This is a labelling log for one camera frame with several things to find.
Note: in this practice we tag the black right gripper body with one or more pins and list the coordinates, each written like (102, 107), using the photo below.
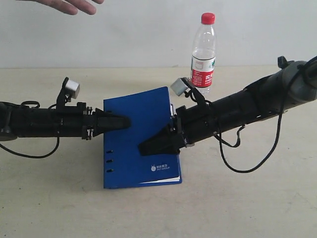
(191, 125)

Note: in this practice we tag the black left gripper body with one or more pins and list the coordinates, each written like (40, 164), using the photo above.
(76, 121)

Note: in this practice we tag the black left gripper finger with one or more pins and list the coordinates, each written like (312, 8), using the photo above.
(107, 121)

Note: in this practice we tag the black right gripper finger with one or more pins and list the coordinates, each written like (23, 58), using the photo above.
(166, 141)

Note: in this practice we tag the blue ring binder notebook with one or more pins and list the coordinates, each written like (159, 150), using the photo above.
(124, 166)

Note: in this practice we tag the clear water bottle red label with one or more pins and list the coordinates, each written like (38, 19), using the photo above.
(203, 54)

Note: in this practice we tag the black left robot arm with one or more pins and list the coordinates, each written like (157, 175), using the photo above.
(22, 121)

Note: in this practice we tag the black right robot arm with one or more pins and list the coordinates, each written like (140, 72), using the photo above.
(293, 85)

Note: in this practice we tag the person's bare hand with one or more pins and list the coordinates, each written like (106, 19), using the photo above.
(71, 7)

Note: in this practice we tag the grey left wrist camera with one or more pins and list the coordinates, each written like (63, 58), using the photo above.
(69, 90)

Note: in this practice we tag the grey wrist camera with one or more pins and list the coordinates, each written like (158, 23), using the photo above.
(69, 90)
(183, 85)

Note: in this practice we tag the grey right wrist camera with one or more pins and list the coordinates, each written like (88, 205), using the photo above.
(183, 85)

